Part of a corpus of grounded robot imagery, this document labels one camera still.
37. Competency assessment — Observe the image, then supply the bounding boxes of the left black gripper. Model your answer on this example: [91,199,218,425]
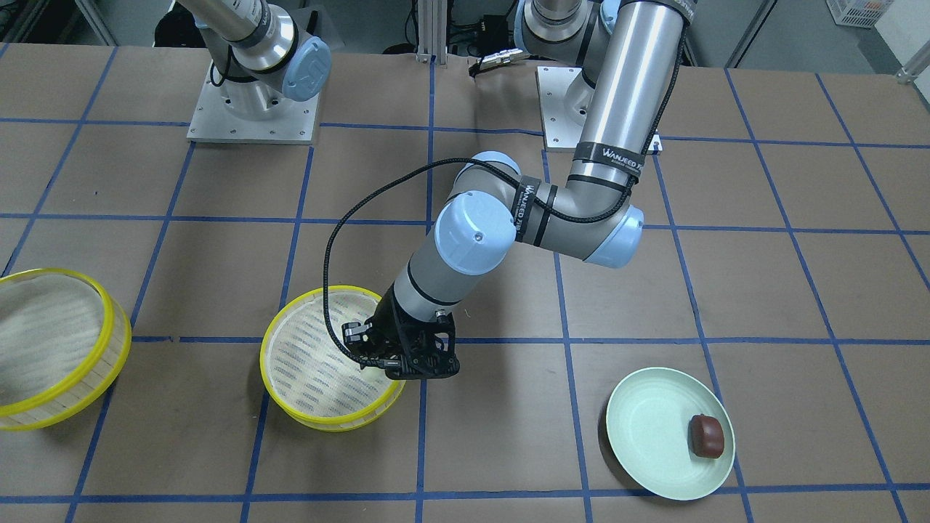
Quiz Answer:
[343,287,461,381]

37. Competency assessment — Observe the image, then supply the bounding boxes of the black braided cable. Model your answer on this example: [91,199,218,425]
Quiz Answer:
[323,44,684,373]

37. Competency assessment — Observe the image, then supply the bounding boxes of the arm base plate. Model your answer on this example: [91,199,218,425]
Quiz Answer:
[536,65,663,153]
[187,64,321,145]

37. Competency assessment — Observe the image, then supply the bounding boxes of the yellow bamboo steamer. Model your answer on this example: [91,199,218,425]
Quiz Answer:
[1,268,131,431]
[259,288,405,431]

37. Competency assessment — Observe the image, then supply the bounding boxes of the brown steamed bun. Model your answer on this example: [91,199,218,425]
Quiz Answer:
[688,414,725,459]

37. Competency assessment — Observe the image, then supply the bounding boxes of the light green plate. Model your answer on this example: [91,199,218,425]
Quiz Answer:
[604,367,735,500]

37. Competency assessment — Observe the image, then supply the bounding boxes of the aluminium frame post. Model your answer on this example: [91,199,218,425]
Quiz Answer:
[416,0,448,66]

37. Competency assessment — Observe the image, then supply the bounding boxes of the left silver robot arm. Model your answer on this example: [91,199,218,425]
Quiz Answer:
[328,1,697,380]

